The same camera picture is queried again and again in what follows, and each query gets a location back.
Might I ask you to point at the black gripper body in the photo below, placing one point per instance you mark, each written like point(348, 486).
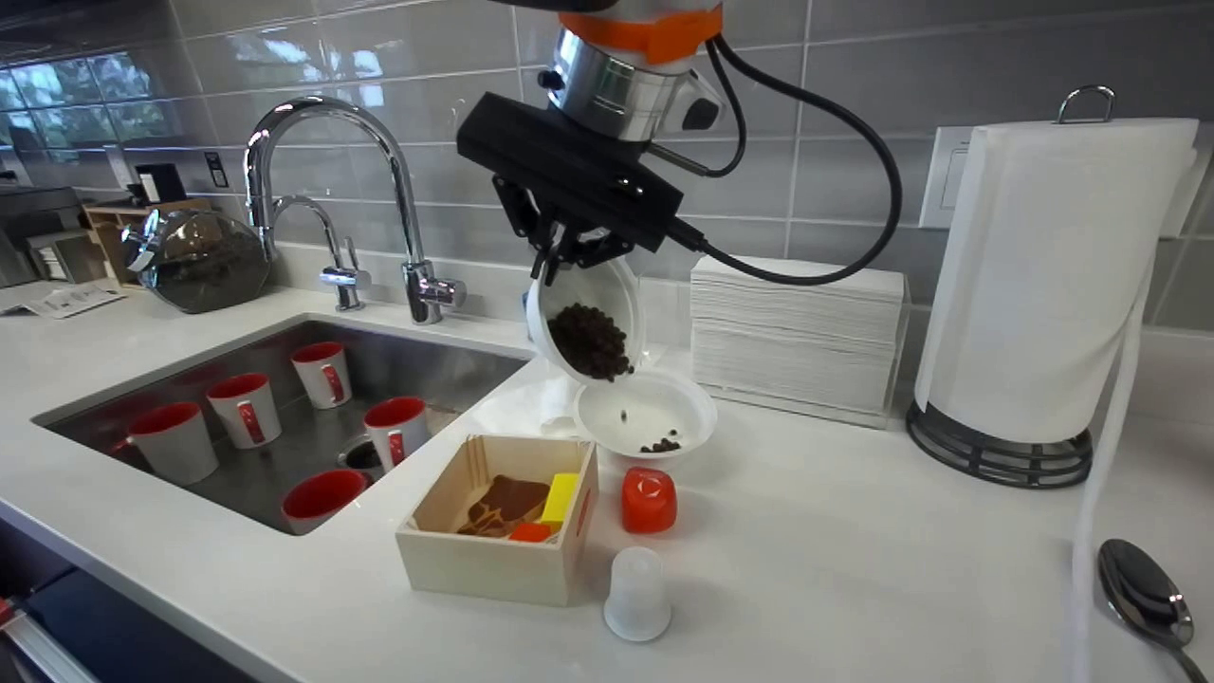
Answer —
point(554, 235)

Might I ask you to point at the white bowl with coffee beans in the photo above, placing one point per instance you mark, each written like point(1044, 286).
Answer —
point(587, 320)

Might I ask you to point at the robot arm silver orange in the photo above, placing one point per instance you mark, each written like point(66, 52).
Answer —
point(621, 84)

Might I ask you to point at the dark bag of beans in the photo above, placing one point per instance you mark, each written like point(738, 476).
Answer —
point(200, 259)

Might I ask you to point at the white receiving bowl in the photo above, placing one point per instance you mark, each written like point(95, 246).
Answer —
point(651, 416)

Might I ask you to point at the yellow toy block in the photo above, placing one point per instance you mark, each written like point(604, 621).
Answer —
point(560, 497)

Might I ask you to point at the red white mug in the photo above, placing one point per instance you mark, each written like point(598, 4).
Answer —
point(176, 443)
point(396, 428)
point(325, 375)
point(321, 496)
point(245, 407)

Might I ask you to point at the brown toy steak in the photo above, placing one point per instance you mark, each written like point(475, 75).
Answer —
point(503, 506)

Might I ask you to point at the wooden box white rim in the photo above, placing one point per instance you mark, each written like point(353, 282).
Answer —
point(442, 561)

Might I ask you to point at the stack of white paper towels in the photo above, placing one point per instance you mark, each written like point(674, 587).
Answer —
point(823, 352)

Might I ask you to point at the red toy block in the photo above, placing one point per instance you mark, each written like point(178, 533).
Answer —
point(532, 533)

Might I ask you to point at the red white mug front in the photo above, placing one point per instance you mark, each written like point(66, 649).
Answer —
point(321, 496)

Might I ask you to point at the red white mug right upper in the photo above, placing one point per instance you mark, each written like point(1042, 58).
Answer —
point(245, 407)

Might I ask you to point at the small clear plastic cup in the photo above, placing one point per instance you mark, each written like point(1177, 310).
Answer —
point(637, 601)

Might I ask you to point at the red white mug right lower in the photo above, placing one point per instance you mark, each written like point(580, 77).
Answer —
point(176, 443)

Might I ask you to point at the white paper towel roll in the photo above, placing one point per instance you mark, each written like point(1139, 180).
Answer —
point(1135, 180)

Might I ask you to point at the black paper towel holder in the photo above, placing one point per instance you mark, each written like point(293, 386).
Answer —
point(998, 449)

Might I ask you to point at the metal spoon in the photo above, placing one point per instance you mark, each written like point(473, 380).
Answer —
point(1148, 601)

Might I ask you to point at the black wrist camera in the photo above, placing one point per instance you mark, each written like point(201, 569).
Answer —
point(569, 170)

